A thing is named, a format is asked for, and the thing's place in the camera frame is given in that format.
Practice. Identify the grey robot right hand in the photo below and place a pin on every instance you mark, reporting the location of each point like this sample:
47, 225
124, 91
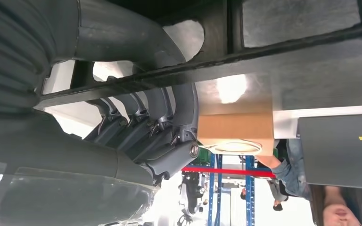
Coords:
59, 156

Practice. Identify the blue metal shelf rack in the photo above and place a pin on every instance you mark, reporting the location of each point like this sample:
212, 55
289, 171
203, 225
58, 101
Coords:
249, 199

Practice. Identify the green plastic crate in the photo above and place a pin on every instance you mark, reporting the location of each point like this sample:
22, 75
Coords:
204, 157

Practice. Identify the red barrier belt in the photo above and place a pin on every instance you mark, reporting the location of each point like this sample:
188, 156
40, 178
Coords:
231, 172

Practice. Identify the brown cardboard box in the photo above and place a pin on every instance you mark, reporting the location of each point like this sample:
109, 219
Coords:
234, 128

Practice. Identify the person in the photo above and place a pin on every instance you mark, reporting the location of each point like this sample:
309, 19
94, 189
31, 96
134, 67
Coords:
277, 193
243, 196
293, 177

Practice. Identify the grey laptop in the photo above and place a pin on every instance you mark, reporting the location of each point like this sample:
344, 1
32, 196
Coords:
340, 162

